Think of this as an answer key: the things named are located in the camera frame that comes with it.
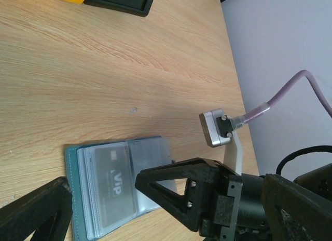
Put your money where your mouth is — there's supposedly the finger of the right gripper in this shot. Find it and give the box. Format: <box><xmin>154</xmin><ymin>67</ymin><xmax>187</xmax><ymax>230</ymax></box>
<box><xmin>135</xmin><ymin>158</ymin><xmax>228</xmax><ymax>232</ymax></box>

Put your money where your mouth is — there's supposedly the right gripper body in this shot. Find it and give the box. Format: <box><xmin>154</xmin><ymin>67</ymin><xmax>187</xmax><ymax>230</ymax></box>
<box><xmin>198</xmin><ymin>168</ymin><xmax>267</xmax><ymax>240</ymax></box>

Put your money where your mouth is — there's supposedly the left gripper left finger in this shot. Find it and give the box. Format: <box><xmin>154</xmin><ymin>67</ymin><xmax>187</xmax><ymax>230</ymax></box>
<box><xmin>1</xmin><ymin>177</ymin><xmax>73</xmax><ymax>240</ymax></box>

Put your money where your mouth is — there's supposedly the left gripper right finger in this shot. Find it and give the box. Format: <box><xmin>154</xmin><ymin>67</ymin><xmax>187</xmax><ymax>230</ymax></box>
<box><xmin>261</xmin><ymin>174</ymin><xmax>331</xmax><ymax>240</ymax></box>

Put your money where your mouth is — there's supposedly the teal card holder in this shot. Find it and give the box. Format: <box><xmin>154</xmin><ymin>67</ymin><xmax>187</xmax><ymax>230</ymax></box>
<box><xmin>65</xmin><ymin>136</ymin><xmax>173</xmax><ymax>240</ymax></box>

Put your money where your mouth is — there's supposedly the black VIP card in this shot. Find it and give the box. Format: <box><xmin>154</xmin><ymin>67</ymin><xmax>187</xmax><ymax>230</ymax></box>
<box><xmin>91</xmin><ymin>143</ymin><xmax>136</xmax><ymax>233</ymax></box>

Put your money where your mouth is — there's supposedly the right black bin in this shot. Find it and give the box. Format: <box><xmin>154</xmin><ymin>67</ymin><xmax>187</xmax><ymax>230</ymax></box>
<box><xmin>84</xmin><ymin>0</ymin><xmax>154</xmax><ymax>17</ymax></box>

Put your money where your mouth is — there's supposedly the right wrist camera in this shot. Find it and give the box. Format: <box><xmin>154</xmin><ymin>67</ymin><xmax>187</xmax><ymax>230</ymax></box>
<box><xmin>199</xmin><ymin>109</ymin><xmax>231</xmax><ymax>148</ymax></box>

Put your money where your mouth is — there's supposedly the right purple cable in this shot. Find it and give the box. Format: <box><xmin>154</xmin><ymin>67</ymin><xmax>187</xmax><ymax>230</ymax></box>
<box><xmin>233</xmin><ymin>70</ymin><xmax>332</xmax><ymax>127</ymax></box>

